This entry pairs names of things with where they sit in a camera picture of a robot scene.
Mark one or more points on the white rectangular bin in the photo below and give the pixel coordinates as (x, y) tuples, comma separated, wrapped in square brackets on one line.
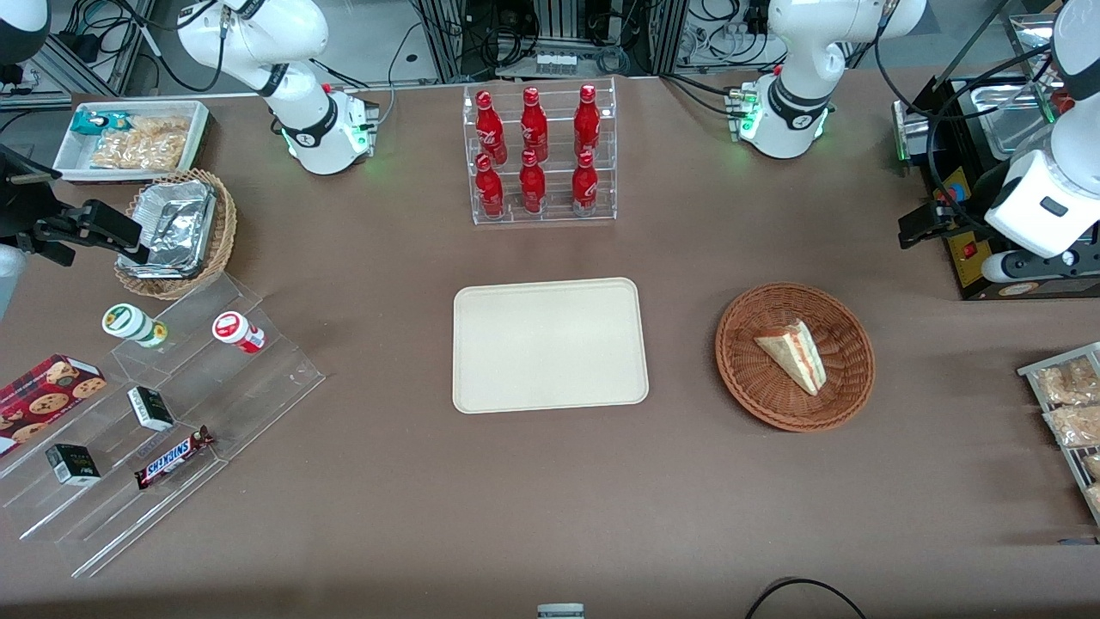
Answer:
[(69, 155)]

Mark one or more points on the clear bag of snacks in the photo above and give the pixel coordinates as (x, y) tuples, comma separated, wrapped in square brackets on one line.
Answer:
[(1078, 425), (1094, 466), (1095, 499), (1070, 380)]

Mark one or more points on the Snickers chocolate bar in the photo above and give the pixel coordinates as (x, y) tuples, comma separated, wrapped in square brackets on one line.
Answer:
[(172, 457)]

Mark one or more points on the light tan wicker basket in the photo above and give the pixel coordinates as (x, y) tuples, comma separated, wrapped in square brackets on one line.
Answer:
[(223, 232)]

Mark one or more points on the green lid white jar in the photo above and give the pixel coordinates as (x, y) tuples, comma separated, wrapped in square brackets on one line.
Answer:
[(129, 323)]

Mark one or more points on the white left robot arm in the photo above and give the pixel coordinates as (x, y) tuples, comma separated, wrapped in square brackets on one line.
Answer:
[(808, 52)]

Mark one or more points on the white power strip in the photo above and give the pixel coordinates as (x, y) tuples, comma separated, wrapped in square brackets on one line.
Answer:
[(556, 62)]

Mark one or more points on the small black carton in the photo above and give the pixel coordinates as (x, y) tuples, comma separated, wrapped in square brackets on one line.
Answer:
[(73, 465), (151, 409)]

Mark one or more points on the aluminium profile frame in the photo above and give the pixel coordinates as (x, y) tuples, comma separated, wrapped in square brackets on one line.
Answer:
[(447, 43)]

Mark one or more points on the red tartan cookie box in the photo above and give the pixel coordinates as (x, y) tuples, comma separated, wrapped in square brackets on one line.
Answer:
[(43, 400)]

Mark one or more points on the teal snack packet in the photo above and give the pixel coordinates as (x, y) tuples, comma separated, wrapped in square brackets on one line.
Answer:
[(90, 122)]

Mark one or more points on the triangular sandwich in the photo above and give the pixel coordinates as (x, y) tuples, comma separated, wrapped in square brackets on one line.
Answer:
[(795, 354)]

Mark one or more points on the clear acrylic bottle rack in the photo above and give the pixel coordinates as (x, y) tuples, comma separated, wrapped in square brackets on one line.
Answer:
[(554, 211)]

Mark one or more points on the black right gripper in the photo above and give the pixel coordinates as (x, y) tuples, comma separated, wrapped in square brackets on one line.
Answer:
[(19, 211)]

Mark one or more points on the red lid white jar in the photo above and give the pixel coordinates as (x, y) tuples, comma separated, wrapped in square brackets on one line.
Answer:
[(234, 330)]

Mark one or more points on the clear bag of crisps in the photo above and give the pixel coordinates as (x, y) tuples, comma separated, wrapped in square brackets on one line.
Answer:
[(142, 146)]

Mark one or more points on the clear acrylic step stand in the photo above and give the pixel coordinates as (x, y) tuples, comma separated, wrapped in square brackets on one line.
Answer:
[(258, 387)]

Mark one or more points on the tray of snack bags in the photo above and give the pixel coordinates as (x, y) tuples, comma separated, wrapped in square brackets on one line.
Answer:
[(1074, 464)]

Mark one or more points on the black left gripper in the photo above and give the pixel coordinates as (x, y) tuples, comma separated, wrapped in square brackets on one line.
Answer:
[(964, 212)]

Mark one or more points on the red cola bottle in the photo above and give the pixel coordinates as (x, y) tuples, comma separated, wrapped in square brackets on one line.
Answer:
[(534, 127), (490, 189), (584, 187), (532, 187), (587, 125), (491, 129)]

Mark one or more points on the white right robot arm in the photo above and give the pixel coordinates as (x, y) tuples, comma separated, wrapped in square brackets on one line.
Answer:
[(301, 34)]

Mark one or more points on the beige plastic serving tray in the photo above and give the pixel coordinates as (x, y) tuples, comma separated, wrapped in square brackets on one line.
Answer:
[(550, 344)]

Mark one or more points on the aluminium foil container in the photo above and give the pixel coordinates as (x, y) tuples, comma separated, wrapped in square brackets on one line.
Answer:
[(176, 228)]

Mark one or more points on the brown wicker basket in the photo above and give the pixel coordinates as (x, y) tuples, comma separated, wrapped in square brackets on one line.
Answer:
[(773, 387)]

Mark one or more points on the small grey device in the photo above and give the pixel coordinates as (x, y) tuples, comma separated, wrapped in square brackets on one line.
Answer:
[(560, 611)]

